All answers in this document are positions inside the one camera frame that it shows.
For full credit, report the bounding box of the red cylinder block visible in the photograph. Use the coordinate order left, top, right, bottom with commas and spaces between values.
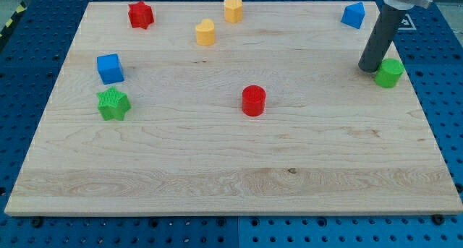
242, 85, 266, 116

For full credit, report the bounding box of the green star block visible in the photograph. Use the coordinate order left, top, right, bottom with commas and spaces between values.
96, 86, 131, 121

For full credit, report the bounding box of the red star block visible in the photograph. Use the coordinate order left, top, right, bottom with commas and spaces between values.
128, 1, 155, 30

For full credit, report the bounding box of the wooden board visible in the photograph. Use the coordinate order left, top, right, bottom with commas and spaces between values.
5, 1, 462, 217

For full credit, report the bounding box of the yellow heart block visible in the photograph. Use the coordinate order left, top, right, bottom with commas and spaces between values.
195, 18, 216, 46

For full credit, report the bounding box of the yellow hexagon block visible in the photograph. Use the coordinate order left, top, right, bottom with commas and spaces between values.
224, 0, 243, 23

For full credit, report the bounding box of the blue cube block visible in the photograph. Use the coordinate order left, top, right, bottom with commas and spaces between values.
96, 54, 124, 85

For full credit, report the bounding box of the green cylinder block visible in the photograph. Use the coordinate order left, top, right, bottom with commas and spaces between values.
374, 58, 404, 88

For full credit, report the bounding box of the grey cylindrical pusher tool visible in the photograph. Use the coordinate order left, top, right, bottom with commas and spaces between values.
358, 0, 414, 72

